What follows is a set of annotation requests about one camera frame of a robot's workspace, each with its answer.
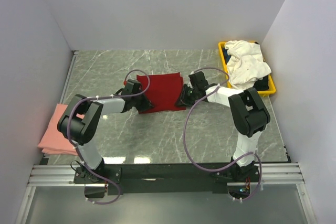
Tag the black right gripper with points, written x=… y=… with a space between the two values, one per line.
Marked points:
x=183 y=100

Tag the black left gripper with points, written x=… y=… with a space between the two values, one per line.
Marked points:
x=146 y=105

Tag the red t shirt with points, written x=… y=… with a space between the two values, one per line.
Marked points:
x=164 y=91

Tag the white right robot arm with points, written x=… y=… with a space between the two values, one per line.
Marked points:
x=248 y=111

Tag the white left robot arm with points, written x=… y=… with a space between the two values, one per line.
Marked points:
x=80 y=120

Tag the blue garment in bin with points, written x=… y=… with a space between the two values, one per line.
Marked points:
x=226 y=55

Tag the white t shirt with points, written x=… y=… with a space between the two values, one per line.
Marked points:
x=246 y=64

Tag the black garment in bin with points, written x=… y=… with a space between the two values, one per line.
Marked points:
x=262 y=84

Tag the yellow plastic bin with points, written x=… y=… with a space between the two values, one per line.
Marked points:
x=263 y=93

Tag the folded pink t shirt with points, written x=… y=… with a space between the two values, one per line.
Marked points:
x=53 y=142

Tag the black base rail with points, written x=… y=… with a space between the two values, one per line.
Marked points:
x=119 y=179

